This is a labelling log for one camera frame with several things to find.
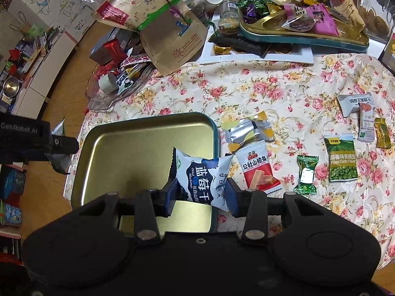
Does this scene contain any white box of gold chocolates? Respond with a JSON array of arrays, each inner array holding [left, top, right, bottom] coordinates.
[[200, 24, 315, 66]]

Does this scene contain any white tape roll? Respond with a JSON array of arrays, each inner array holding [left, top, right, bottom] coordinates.
[[98, 73, 120, 93]]

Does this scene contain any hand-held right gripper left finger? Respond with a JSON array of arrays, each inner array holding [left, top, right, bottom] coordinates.
[[79, 179, 182, 242]]

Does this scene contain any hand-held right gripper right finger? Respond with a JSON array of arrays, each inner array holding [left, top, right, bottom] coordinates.
[[225, 179, 333, 241]]

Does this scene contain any large tin tray of sweets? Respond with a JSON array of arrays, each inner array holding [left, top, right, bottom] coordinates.
[[236, 0, 370, 54]]

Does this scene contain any red snack packet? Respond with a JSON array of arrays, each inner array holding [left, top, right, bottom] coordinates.
[[235, 143, 283, 195]]

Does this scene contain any grey snack packet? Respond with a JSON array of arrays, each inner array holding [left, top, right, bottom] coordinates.
[[336, 94, 375, 118]]

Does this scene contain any pink snack packet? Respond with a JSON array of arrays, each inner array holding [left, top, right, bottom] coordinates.
[[283, 4, 339, 37]]

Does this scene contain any gold candy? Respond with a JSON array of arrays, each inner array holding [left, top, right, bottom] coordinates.
[[374, 117, 392, 149]]

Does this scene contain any blue white snack packet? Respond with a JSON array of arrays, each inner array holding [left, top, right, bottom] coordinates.
[[167, 147, 234, 212]]

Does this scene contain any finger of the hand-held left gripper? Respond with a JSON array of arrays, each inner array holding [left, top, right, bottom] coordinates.
[[46, 135, 79, 161]]

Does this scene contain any silver foil snack packet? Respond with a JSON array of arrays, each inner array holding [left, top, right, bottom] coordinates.
[[51, 118, 73, 175]]

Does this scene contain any metal pot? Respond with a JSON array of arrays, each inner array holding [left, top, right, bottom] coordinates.
[[2, 76, 21, 98]]

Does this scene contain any silver yellow snack packet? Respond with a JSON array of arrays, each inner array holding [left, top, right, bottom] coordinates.
[[220, 111, 275, 154]]

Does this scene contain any clear plastic jar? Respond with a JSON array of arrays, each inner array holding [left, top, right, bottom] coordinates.
[[219, 0, 240, 21]]

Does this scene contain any glass plate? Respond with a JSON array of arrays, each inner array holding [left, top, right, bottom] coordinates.
[[86, 64, 155, 112]]

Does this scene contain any white cartoon cardboard box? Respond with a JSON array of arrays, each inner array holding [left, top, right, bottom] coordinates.
[[7, 0, 97, 43]]

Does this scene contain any green peas packet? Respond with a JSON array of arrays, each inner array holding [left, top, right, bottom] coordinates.
[[323, 134, 359, 182]]

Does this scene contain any green candy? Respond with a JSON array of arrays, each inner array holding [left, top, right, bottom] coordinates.
[[293, 154, 320, 195]]

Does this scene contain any brown paper bag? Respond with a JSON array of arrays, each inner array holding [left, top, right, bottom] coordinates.
[[92, 0, 209, 76]]

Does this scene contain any red gift box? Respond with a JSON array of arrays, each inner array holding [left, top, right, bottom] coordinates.
[[103, 39, 124, 63]]

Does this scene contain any glass jar of cookies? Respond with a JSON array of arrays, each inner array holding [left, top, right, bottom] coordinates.
[[357, 0, 395, 43]]

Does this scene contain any book with yellow cartoon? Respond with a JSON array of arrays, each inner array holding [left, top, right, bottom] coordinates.
[[378, 32, 395, 75]]

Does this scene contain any white orange stick packet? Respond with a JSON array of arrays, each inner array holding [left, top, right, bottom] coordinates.
[[358, 103, 376, 143]]

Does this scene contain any gold tin tray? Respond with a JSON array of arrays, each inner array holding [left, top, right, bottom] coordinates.
[[71, 112, 218, 234]]

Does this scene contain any floral tablecloth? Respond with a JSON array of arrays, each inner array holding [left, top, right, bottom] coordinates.
[[63, 52, 395, 269]]

